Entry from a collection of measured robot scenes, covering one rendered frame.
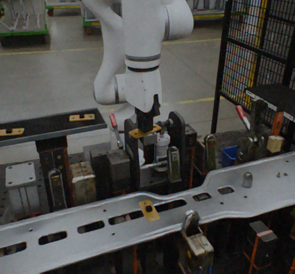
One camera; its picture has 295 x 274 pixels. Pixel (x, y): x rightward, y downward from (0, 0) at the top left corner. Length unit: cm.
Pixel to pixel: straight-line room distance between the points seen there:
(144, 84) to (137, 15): 15
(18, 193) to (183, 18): 63
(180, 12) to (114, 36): 48
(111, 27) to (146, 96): 47
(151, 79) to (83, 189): 43
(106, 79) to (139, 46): 54
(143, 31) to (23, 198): 57
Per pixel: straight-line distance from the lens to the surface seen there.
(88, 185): 100
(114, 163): 103
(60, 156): 114
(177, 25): 72
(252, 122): 120
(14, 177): 99
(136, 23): 70
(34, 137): 106
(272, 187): 113
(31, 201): 100
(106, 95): 126
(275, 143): 126
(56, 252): 90
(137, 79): 75
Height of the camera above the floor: 167
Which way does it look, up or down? 29 degrees down
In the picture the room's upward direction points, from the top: straight up
